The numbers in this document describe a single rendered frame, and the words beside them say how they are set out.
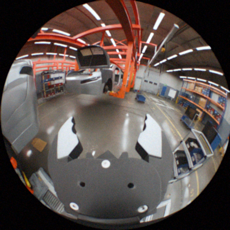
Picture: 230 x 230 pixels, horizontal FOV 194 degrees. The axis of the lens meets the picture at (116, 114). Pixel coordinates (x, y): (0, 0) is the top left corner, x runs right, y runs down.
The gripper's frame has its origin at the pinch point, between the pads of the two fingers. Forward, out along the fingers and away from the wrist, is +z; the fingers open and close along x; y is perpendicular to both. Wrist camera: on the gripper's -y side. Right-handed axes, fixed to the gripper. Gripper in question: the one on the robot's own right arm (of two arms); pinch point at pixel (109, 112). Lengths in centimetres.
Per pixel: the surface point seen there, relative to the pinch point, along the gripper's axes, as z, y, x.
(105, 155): 34, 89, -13
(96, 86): 185, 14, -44
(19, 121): 6, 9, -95
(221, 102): 8, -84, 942
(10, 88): 5, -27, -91
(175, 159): 2, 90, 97
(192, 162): -19, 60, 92
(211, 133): -16, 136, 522
